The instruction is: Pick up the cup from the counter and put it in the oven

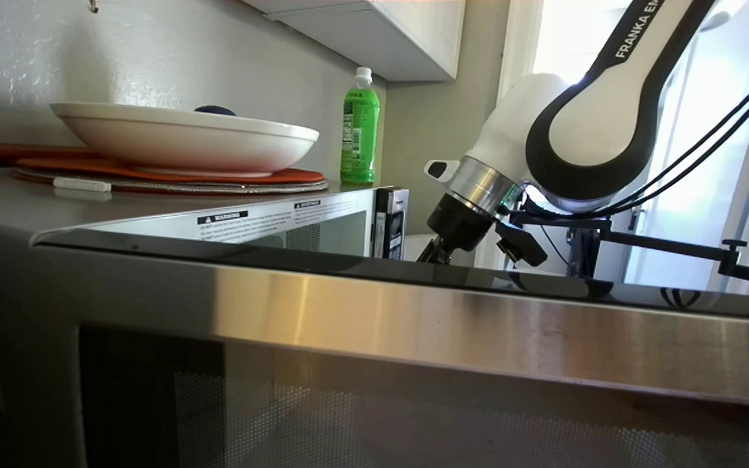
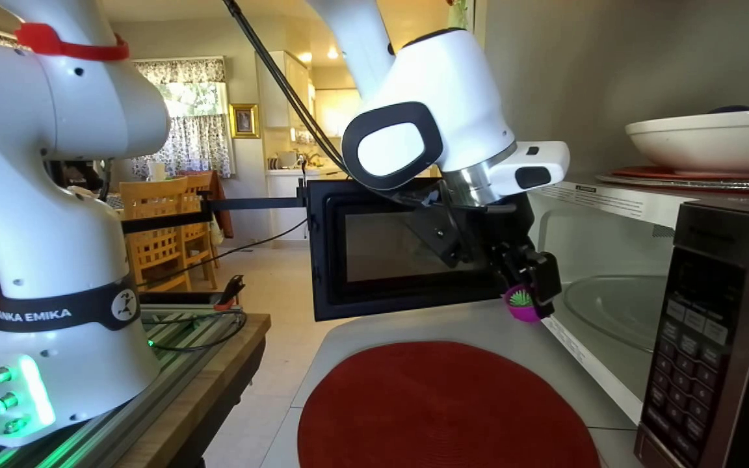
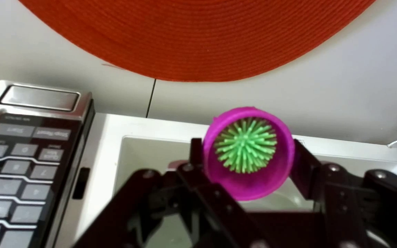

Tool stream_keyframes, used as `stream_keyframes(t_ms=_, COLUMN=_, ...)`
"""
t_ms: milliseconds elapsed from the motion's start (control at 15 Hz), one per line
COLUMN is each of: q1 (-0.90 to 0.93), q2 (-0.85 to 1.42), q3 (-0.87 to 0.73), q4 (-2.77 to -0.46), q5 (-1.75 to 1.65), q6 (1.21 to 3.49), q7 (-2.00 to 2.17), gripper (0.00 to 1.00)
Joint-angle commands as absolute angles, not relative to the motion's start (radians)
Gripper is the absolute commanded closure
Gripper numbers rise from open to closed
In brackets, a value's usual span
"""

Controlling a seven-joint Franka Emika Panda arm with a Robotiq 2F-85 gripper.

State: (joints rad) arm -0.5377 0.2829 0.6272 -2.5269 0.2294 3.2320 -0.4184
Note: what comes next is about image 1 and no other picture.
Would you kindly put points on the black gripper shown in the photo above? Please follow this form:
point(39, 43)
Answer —
point(462, 223)

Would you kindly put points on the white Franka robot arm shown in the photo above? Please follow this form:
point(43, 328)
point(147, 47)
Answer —
point(598, 130)

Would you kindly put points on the stainless microwave oven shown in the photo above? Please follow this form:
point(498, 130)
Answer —
point(132, 216)

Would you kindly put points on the green plastic bottle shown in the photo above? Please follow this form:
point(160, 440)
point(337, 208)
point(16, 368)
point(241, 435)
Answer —
point(359, 140)

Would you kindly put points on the dark blue object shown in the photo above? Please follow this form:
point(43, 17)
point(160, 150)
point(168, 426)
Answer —
point(213, 110)

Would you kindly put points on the white bowl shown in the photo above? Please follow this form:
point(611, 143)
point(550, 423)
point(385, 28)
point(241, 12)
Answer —
point(182, 140)

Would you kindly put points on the red placemat stack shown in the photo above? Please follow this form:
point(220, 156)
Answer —
point(176, 175)

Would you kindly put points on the small white box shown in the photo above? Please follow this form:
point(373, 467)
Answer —
point(81, 185)

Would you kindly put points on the white wall cabinet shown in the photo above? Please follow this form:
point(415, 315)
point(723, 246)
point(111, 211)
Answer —
point(376, 34)

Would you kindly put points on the black camera stand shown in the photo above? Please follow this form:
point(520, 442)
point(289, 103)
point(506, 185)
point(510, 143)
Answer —
point(670, 246)

